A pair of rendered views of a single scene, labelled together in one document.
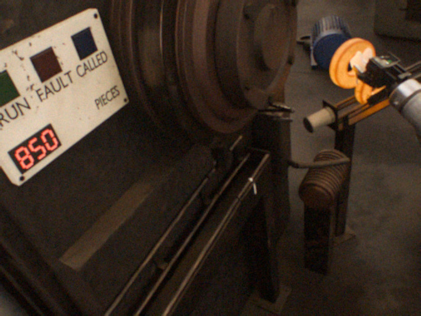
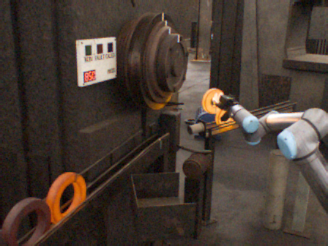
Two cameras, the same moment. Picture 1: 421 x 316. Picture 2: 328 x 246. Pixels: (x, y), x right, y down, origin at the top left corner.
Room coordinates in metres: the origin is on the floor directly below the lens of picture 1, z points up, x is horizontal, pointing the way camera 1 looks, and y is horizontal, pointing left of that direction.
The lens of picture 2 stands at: (-1.06, 0.33, 1.36)
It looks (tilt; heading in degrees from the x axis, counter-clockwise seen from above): 17 degrees down; 346
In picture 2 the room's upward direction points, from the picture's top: 2 degrees clockwise
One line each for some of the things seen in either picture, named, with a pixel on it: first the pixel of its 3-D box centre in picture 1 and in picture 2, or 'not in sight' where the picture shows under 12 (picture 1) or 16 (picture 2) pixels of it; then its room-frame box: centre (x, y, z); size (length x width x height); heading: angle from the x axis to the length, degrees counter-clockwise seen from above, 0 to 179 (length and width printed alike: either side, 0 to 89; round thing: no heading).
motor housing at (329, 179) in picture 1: (322, 216); (195, 193); (0.93, -0.39, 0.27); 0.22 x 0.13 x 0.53; 141
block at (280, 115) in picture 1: (272, 138); (170, 132); (0.95, -0.21, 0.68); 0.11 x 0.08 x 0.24; 51
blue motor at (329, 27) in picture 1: (329, 40); (207, 120); (2.77, -1.15, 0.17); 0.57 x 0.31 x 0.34; 161
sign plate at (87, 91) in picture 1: (56, 93); (98, 60); (0.56, 0.22, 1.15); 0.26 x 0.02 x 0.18; 141
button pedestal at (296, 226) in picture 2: not in sight; (303, 185); (0.83, -1.07, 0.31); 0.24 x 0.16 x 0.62; 141
